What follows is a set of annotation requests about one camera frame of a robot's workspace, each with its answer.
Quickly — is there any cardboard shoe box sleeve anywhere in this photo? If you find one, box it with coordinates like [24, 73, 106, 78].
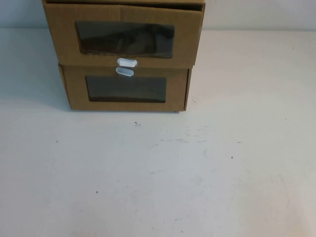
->
[41, 0, 207, 12]
[58, 63, 190, 115]

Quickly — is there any white plastic drawer handle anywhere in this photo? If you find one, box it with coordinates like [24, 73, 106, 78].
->
[117, 57, 138, 68]
[115, 66, 135, 78]

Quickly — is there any shoe-filled cardboard drawer with window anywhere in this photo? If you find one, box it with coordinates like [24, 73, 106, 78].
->
[42, 2, 204, 67]

